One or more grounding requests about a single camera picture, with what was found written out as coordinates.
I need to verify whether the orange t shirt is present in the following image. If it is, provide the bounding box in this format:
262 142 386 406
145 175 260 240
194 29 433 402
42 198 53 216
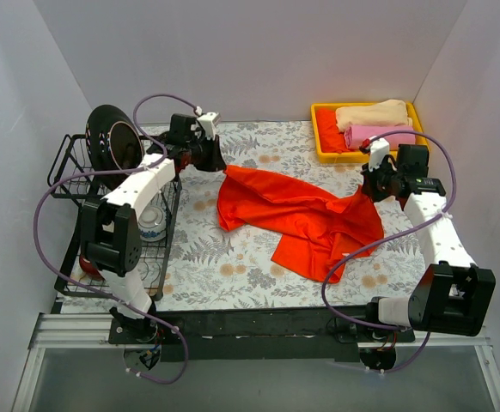
216 166 384 282
315 108 351 154

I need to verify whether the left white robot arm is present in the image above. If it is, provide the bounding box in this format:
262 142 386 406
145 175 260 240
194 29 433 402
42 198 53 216
81 105 226 343

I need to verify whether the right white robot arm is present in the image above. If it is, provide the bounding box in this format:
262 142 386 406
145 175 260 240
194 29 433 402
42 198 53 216
362 138 496 342

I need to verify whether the yellow plastic tray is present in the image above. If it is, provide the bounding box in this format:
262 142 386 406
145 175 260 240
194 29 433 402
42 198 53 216
310 101 431 164

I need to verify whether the rolled pink t shirt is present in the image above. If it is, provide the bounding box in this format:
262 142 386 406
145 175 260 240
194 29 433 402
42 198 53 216
344 125 416 151

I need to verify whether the rolled orange t shirt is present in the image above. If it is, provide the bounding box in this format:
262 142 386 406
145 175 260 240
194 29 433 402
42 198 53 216
315 108 351 154

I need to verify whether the rolled beige t shirt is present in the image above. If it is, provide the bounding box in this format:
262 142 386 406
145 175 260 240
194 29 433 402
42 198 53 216
335 99 413 132

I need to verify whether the black round plate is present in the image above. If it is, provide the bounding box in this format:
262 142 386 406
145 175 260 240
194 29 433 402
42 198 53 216
85 105 144 172

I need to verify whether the blue white ceramic bowl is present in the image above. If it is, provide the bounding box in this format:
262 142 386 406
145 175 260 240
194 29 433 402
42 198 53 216
138 205 167 242

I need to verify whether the floral table mat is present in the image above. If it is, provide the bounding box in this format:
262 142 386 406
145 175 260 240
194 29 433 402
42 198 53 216
137 121 425 311

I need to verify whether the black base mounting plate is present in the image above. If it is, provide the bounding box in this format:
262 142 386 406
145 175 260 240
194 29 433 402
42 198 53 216
107 305 417 364

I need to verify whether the red floral bowl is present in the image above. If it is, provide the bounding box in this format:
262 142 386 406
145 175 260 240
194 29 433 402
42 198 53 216
79 255 104 282

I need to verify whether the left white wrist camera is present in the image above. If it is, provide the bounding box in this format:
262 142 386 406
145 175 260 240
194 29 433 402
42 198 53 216
197 112 221 140

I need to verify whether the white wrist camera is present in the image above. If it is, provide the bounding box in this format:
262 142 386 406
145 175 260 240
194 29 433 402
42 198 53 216
359 136 390 172
197 112 221 140

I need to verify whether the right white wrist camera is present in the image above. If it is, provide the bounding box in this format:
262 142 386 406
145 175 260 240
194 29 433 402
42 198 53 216
359 136 390 172

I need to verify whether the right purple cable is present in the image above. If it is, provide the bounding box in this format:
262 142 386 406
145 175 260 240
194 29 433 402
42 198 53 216
320 130 456 374

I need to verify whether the black wire dish rack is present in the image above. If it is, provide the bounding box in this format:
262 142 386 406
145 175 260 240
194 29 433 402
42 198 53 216
47 135 182 300

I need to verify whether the aluminium frame rail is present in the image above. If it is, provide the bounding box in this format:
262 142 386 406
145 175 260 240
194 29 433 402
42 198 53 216
30 313 492 348

